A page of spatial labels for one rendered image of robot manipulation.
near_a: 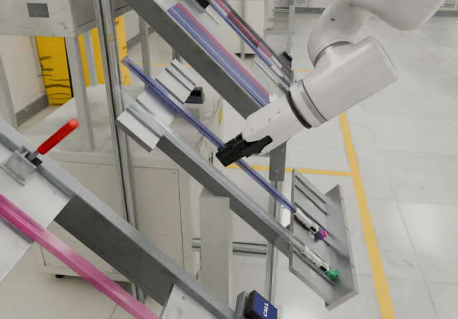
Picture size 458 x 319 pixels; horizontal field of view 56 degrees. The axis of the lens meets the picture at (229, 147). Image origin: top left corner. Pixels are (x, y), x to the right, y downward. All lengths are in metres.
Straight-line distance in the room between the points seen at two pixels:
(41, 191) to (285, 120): 0.38
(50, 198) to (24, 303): 1.38
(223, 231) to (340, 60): 0.41
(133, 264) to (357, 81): 0.43
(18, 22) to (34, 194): 0.95
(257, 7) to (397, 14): 4.22
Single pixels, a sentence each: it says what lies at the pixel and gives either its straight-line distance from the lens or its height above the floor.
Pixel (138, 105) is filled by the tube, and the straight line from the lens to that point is 0.70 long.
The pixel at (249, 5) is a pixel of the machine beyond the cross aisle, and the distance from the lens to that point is 4.83.
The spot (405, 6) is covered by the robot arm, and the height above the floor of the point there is 1.20.
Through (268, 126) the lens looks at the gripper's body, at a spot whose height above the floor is 1.00.
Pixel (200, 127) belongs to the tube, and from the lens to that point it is 0.79.
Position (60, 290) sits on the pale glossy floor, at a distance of 1.94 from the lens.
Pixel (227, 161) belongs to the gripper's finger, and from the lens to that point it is 0.79.
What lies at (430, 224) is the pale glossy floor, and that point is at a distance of 2.37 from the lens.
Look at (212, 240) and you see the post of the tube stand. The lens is 0.92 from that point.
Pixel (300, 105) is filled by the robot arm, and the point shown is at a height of 1.03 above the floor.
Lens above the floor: 1.29
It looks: 27 degrees down
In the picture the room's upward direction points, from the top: straight up
